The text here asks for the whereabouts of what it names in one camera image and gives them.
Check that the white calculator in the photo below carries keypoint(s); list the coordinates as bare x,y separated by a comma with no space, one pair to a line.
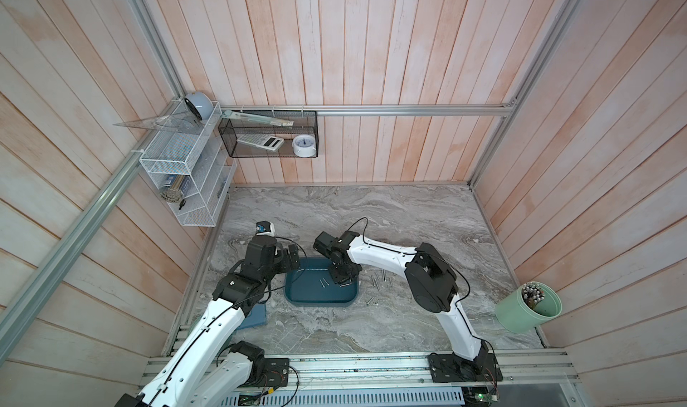
265,142

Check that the clear triangle ruler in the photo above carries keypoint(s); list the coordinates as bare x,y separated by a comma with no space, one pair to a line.
175,123

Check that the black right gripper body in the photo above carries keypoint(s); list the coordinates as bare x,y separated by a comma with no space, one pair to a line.
338,275

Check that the grey round desk clock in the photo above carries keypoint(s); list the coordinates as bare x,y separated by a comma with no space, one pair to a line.
200,105

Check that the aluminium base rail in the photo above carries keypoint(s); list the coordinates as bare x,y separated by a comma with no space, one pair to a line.
403,379

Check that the black wire mesh basket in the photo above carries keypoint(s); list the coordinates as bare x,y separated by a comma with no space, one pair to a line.
270,133

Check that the white tape roll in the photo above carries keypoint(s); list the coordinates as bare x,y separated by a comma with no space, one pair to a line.
305,146

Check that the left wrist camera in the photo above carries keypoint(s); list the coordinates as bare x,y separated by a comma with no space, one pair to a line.
265,228

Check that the metal cylinder in shelf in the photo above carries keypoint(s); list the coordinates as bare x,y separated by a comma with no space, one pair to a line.
174,188

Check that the green pen holder cup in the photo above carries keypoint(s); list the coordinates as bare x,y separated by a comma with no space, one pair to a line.
528,307

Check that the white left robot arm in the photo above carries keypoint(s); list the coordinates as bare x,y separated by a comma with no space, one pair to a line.
185,380

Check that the clear straight ruler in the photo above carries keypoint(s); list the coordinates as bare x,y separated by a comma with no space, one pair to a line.
251,118

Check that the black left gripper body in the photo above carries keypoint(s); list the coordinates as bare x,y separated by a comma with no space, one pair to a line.
281,263

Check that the white wire mesh shelf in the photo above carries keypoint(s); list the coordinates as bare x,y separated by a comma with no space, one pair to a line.
201,156

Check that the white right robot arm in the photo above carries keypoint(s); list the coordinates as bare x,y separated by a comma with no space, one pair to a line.
433,284

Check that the teal plastic storage tray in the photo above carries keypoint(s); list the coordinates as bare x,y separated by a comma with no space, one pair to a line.
303,286

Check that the screws on table top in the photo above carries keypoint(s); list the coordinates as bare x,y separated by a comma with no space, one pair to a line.
380,278

